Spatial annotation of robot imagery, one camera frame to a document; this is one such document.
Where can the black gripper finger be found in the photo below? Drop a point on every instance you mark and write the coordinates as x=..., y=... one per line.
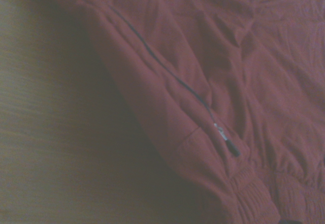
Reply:
x=289, y=222

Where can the rust red shorts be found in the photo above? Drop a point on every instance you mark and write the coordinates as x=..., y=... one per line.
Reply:
x=203, y=69

